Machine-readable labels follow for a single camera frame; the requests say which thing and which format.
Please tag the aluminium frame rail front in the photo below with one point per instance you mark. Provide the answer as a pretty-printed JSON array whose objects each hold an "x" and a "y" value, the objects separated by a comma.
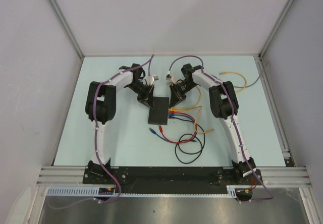
[{"x": 273, "y": 177}]

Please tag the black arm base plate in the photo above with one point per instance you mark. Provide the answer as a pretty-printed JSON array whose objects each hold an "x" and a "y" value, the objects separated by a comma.
[{"x": 185, "y": 180}]

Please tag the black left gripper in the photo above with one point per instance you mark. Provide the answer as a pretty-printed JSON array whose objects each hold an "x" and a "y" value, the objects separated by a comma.
[{"x": 147, "y": 98}]

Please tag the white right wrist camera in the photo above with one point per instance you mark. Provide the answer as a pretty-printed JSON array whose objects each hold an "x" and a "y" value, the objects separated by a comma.
[{"x": 170, "y": 78}]

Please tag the grey slotted cable duct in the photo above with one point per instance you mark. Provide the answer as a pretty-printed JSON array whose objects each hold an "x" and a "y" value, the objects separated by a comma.
[{"x": 99, "y": 192}]

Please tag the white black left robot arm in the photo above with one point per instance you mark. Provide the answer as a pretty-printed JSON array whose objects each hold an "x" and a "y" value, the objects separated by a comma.
[{"x": 101, "y": 103}]

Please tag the aluminium frame post left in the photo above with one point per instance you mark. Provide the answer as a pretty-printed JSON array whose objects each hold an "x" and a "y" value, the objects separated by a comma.
[{"x": 54, "y": 5}]

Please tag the aluminium frame post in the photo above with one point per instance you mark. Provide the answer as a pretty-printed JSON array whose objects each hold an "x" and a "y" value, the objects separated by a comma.
[
  {"x": 278, "y": 23},
  {"x": 54, "y": 5}
]

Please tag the black network switch box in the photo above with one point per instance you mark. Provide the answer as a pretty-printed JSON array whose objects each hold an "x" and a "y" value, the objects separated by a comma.
[{"x": 159, "y": 115}]

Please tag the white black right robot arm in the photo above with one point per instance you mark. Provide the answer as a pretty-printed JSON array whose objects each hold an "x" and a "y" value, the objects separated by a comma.
[{"x": 224, "y": 106}]

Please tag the aluminium frame post right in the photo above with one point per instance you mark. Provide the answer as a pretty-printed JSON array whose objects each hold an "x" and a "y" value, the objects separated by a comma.
[{"x": 278, "y": 23}]

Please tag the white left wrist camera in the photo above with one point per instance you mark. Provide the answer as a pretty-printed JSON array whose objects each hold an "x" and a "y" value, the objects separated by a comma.
[{"x": 151, "y": 79}]

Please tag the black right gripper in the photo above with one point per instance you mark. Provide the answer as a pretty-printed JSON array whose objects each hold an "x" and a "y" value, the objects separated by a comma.
[{"x": 176, "y": 96}]

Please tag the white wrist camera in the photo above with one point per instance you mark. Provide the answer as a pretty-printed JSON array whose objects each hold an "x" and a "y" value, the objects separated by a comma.
[
  {"x": 151, "y": 79},
  {"x": 170, "y": 78}
]

